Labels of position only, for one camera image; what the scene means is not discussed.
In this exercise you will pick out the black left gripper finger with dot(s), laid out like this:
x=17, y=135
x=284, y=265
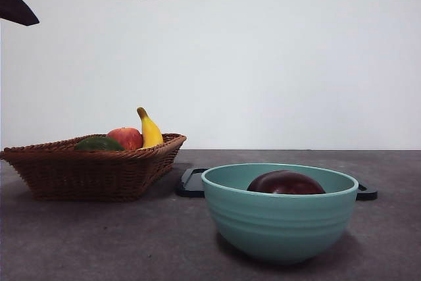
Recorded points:
x=13, y=8

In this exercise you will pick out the dark purple plum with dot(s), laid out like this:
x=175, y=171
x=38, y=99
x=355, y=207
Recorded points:
x=286, y=184

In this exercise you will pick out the teal ribbed bowl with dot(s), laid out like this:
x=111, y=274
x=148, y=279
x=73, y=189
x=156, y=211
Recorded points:
x=279, y=225

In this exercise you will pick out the green avocado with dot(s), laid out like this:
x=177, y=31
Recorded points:
x=98, y=144

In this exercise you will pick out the red yellow apple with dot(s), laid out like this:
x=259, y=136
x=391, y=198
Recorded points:
x=126, y=137

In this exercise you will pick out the brown wicker basket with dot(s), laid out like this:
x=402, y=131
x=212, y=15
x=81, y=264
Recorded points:
x=82, y=175

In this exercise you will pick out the yellow banana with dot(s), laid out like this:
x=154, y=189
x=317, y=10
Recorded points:
x=150, y=133

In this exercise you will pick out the black rectangular tray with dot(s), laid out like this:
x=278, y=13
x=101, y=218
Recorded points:
x=188, y=185

